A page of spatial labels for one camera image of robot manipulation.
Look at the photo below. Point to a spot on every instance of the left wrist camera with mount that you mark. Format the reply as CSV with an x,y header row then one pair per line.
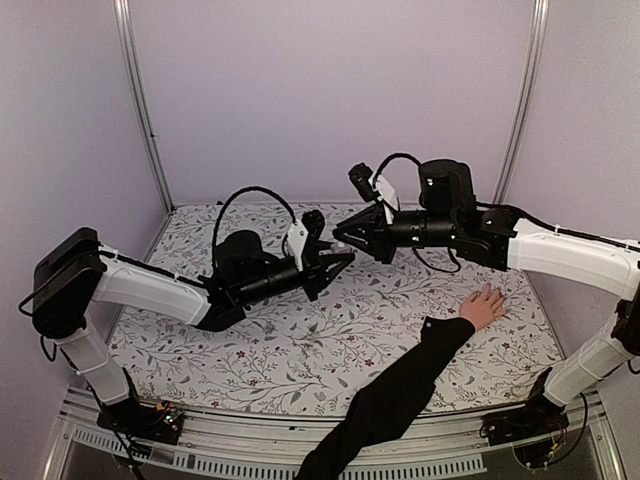
x,y
302,237

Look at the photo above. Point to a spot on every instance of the aluminium frame post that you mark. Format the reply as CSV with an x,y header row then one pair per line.
x,y
125,30
531,68

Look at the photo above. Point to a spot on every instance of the left aluminium frame post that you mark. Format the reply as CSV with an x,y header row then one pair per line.
x,y
125,30

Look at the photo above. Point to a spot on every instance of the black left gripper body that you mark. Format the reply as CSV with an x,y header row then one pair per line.
x,y
313,273

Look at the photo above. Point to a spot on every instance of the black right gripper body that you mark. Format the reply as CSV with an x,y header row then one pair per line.
x,y
377,236

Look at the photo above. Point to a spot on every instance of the right aluminium frame post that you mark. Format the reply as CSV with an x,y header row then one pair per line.
x,y
531,68

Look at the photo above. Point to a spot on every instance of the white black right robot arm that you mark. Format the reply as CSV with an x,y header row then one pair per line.
x,y
505,237

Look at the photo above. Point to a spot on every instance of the person's bare hand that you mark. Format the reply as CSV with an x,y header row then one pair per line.
x,y
483,307

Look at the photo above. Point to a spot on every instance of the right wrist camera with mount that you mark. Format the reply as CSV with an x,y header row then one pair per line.
x,y
375,188

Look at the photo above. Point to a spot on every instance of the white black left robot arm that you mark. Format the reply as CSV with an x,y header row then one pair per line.
x,y
82,270

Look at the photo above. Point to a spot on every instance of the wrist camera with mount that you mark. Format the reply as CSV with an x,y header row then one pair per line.
x,y
302,237
375,188

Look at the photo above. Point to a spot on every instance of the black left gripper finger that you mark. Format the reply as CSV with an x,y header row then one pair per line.
x,y
332,265
325,246

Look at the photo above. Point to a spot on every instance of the black sleeved forearm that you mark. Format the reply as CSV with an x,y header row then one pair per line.
x,y
384,409

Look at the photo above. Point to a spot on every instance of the floral patterned table mat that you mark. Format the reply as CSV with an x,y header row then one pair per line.
x,y
298,357

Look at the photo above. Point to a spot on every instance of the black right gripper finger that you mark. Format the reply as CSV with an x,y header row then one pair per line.
x,y
362,244
358,225

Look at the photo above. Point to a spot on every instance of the aluminium front rail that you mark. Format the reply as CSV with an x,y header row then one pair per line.
x,y
231,445

